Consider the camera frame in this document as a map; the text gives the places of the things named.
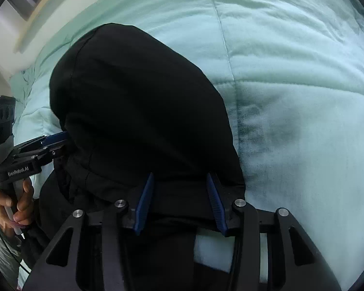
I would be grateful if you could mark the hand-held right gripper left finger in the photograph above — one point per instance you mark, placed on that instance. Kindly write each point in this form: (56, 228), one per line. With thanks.
(144, 201)

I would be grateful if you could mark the light green quilted blanket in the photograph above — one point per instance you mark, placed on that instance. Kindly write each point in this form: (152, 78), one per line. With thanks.
(276, 97)

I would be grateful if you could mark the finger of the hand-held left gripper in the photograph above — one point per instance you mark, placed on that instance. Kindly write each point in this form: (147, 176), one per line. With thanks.
(53, 141)

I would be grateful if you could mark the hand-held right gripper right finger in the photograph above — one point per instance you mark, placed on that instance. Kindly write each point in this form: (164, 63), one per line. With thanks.
(214, 201)

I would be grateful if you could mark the black garment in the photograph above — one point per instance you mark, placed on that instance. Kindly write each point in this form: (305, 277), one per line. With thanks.
(145, 133)

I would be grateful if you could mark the person's left hand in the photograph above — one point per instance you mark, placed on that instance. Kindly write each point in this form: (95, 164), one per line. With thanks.
(19, 206)

